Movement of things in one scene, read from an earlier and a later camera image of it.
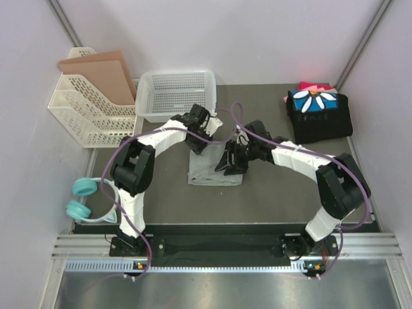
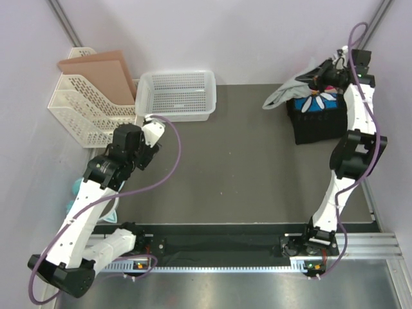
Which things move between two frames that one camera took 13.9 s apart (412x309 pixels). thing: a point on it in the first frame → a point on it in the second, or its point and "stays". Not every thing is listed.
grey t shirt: (201, 168) → (293, 89)
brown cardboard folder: (106, 73) stays
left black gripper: (196, 149) → (149, 153)
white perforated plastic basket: (161, 94) stays
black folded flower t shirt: (318, 115) stays
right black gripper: (227, 161) → (318, 74)
